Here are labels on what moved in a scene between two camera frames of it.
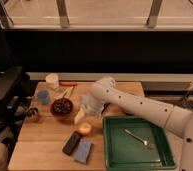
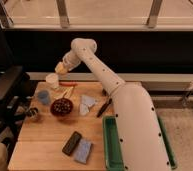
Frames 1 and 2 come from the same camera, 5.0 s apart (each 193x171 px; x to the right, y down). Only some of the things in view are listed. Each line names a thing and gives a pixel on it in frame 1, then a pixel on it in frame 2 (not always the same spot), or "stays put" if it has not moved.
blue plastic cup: (43, 96) stays put
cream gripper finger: (79, 116) to (61, 68)
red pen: (68, 83) stays put
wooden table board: (51, 140) stays put
